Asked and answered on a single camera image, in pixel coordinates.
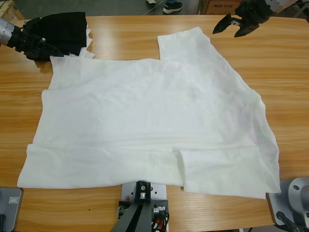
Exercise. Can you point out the white T-shirt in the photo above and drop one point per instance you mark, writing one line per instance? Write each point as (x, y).
(149, 120)

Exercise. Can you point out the pale folded garment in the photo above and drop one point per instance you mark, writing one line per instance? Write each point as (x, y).
(84, 53)

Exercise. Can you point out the wooden crate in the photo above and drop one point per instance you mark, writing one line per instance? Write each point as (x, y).
(8, 9)

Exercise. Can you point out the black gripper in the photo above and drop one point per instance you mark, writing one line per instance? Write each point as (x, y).
(26, 43)
(253, 13)

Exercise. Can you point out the dark camera post with bracket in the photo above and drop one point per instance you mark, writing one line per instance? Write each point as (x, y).
(137, 212)

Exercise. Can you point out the cardboard box with AUX print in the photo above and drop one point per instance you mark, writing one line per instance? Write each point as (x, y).
(222, 6)

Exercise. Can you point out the black folded garment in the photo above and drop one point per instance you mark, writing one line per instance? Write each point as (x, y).
(62, 31)

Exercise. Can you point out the white mount plate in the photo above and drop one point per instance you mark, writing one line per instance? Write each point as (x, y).
(159, 193)

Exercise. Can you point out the grey base plate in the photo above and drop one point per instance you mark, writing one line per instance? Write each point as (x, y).
(12, 207)
(275, 205)

